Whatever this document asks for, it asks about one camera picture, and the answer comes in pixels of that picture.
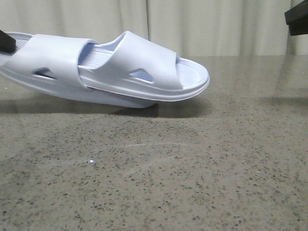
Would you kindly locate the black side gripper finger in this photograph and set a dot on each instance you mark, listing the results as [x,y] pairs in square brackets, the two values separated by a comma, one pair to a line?
[7,43]

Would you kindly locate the beige pleated curtain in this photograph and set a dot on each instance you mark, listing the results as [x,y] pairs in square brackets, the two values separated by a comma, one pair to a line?
[188,27]

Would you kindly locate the light blue slipper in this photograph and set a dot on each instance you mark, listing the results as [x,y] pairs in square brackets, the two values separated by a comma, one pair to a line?
[133,66]
[49,64]

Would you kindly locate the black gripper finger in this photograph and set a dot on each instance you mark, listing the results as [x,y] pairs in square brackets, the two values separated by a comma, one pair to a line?
[297,20]

